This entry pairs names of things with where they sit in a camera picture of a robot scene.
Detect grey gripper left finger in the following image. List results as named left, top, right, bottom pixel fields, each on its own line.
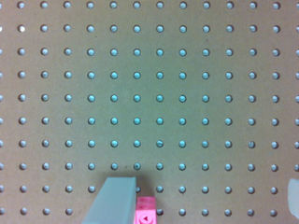
left=81, top=177, right=136, bottom=224

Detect brown pegboard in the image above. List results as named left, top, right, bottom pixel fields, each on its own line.
left=0, top=0, right=299, bottom=224

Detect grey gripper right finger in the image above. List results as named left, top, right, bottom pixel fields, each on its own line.
left=288, top=178, right=299, bottom=217

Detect pink block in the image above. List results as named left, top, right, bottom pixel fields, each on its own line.
left=135, top=197, right=157, bottom=224

